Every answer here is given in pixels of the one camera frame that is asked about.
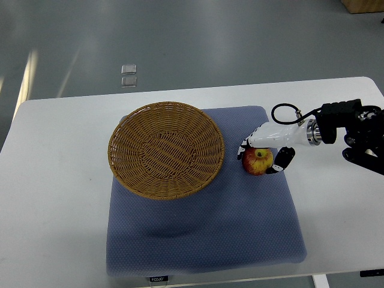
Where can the upper metal floor plate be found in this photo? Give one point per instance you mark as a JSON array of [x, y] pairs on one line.
[[129, 69]]

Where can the white table leg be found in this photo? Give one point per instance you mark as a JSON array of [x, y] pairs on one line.
[[320, 281]]

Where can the metal floor plate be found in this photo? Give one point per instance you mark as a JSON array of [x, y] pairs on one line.
[[129, 69], [128, 81]]

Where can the wooden box corner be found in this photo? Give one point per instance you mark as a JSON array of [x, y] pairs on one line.
[[363, 6]]

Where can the brown wicker basket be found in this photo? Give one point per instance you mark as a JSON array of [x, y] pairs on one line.
[[166, 151]]

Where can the blue quilted cushion mat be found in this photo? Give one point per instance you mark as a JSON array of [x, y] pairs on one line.
[[238, 220]]

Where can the lower metal floor plate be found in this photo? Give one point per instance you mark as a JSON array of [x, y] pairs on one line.
[[128, 81]]

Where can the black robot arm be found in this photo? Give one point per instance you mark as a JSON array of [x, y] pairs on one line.
[[364, 131]]

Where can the black table control panel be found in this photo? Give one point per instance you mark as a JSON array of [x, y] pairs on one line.
[[372, 273]]

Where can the red yellow apple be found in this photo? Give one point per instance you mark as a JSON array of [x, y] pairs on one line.
[[256, 161]]

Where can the black table label tag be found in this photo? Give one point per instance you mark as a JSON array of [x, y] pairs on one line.
[[159, 279]]

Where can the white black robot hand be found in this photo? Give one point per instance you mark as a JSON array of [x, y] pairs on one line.
[[281, 140]]

